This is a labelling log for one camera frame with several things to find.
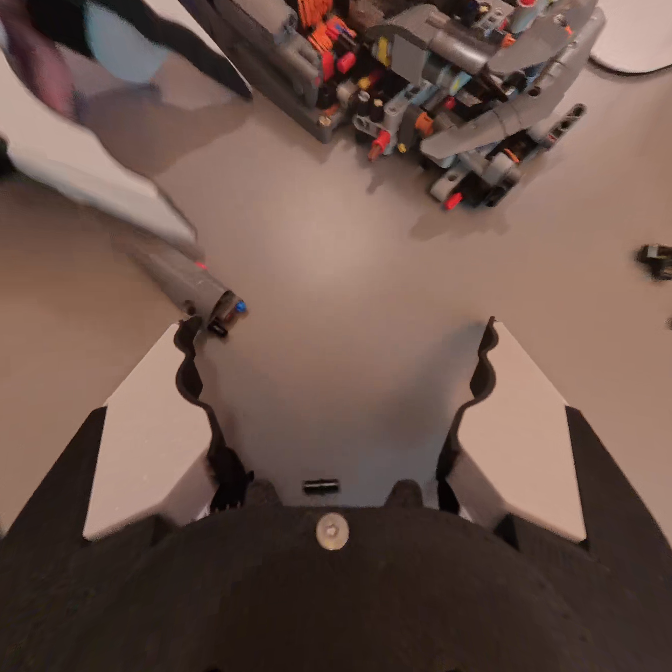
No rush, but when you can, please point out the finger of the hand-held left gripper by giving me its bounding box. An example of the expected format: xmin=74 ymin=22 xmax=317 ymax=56
xmin=0 ymin=100 xmax=199 ymax=247
xmin=84 ymin=0 xmax=254 ymax=100

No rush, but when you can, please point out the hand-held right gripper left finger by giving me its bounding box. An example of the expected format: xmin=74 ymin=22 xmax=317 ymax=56
xmin=83 ymin=317 xmax=254 ymax=541

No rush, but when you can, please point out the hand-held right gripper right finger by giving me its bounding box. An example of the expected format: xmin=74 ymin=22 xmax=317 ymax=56
xmin=436 ymin=316 xmax=587 ymax=544

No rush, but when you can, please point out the grey lego blade assembly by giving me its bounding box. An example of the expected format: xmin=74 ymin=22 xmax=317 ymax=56
xmin=126 ymin=244 xmax=249 ymax=339

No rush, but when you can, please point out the lego car model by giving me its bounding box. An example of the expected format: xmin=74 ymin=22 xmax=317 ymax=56
xmin=181 ymin=0 xmax=607 ymax=212

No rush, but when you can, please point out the black lego connector block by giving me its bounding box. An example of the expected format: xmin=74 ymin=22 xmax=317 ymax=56
xmin=635 ymin=244 xmax=672 ymax=281

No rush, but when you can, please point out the person's left hand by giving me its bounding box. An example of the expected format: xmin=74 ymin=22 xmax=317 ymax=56
xmin=0 ymin=10 xmax=75 ymax=123

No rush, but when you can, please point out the white book stand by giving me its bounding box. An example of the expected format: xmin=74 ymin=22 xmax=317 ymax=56
xmin=588 ymin=0 xmax=672 ymax=74

